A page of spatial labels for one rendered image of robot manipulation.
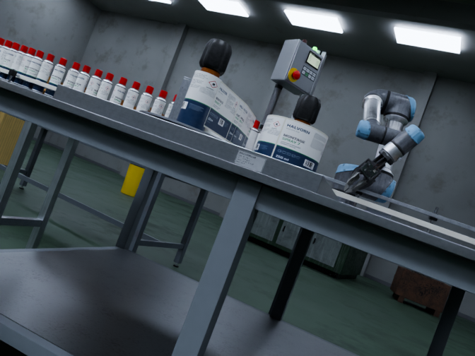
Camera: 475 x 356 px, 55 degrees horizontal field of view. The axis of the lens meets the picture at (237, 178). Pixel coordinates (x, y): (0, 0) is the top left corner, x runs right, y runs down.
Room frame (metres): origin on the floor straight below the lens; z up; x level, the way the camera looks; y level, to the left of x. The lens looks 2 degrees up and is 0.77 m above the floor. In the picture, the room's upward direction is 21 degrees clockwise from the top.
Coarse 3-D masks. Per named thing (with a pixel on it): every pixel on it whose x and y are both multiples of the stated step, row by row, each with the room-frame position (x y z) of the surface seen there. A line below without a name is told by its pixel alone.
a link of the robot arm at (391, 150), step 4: (388, 144) 1.74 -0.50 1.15; (392, 144) 1.73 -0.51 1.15; (384, 148) 1.74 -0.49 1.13; (388, 148) 1.73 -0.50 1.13; (392, 148) 1.72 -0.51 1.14; (396, 148) 1.72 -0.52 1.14; (388, 152) 1.72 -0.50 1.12; (392, 152) 1.72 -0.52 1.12; (396, 152) 1.72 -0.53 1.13; (400, 152) 1.72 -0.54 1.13; (392, 156) 1.72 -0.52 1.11; (396, 156) 1.72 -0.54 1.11; (400, 156) 1.73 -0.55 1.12; (392, 160) 1.74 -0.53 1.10; (396, 160) 1.74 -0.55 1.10
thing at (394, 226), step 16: (0, 80) 1.27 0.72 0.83; (32, 96) 1.23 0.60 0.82; (80, 112) 1.18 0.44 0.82; (112, 128) 1.15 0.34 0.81; (128, 128) 1.14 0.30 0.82; (160, 144) 1.11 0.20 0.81; (176, 144) 1.10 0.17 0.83; (208, 160) 1.07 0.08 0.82; (224, 160) 1.06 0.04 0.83; (240, 176) 1.10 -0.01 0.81; (256, 176) 1.03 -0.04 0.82; (288, 192) 1.01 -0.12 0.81; (304, 192) 1.00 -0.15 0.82; (336, 208) 0.98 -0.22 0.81; (352, 208) 0.97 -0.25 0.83; (384, 224) 0.95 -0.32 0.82; (400, 224) 0.94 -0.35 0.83; (416, 240) 0.95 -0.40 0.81; (432, 240) 0.92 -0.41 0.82; (464, 256) 0.90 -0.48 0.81
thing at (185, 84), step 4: (184, 80) 1.88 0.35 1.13; (188, 80) 1.88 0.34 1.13; (184, 84) 1.88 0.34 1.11; (188, 84) 1.88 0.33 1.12; (180, 88) 1.88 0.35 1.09; (184, 88) 1.88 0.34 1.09; (188, 88) 1.87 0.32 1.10; (180, 92) 1.88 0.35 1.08; (184, 92) 1.88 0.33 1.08; (180, 96) 1.88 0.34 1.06; (184, 96) 1.87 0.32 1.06; (176, 100) 1.88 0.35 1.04; (180, 100) 1.88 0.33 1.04; (176, 104) 1.88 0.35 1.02; (180, 104) 1.88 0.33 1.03; (172, 108) 1.88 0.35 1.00; (176, 108) 1.88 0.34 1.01; (180, 108) 1.87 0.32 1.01; (172, 112) 1.88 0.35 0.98; (176, 112) 1.88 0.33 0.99; (172, 116) 1.88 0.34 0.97; (176, 116) 1.88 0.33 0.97
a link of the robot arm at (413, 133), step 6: (414, 126) 1.71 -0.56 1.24; (402, 132) 1.73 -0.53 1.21; (408, 132) 1.71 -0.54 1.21; (414, 132) 1.70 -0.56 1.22; (420, 132) 1.70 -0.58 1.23; (396, 138) 1.73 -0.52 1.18; (402, 138) 1.72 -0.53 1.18; (408, 138) 1.71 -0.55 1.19; (414, 138) 1.71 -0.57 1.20; (420, 138) 1.71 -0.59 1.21; (396, 144) 1.72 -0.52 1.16; (402, 144) 1.71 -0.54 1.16; (408, 144) 1.71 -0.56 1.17; (414, 144) 1.72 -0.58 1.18; (402, 150) 1.72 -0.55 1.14; (408, 150) 1.73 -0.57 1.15
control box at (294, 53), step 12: (288, 48) 1.95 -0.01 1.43; (300, 48) 1.92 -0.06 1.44; (288, 60) 1.93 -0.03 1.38; (300, 60) 1.94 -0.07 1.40; (276, 72) 1.97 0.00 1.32; (288, 72) 1.91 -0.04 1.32; (300, 72) 1.95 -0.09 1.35; (288, 84) 1.95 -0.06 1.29; (300, 84) 1.97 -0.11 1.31; (312, 84) 2.01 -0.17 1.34
